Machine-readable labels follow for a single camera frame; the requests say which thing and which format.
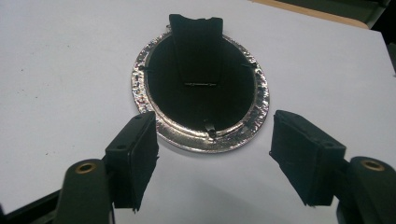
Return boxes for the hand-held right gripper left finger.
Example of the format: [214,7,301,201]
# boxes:
[105,110,160,213]

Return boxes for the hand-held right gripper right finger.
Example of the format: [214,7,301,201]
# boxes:
[269,109,347,207]

